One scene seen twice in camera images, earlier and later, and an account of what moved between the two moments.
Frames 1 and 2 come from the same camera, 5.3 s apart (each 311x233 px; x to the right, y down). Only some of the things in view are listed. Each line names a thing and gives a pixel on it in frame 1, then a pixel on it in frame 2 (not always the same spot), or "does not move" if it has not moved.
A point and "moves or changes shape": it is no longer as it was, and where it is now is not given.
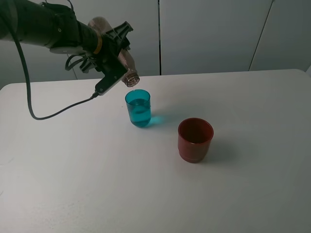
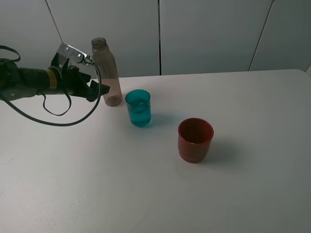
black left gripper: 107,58 → 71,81
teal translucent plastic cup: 138,102 does not move
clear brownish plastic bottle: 131,78 moves or changes shape
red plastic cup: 194,137 does not move
